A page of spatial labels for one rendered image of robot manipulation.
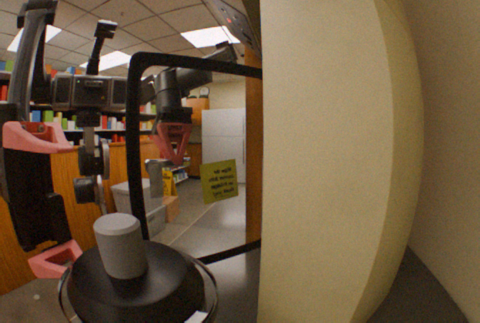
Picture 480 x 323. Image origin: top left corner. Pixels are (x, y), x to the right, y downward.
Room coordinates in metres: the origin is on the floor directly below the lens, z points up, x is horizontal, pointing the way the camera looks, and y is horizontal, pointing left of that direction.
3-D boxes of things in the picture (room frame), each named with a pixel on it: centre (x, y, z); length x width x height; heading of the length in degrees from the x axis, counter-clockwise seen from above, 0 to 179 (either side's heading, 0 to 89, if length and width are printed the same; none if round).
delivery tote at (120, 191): (2.31, 1.21, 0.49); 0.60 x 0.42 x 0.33; 167
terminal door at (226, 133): (0.39, 0.05, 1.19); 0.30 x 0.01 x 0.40; 124
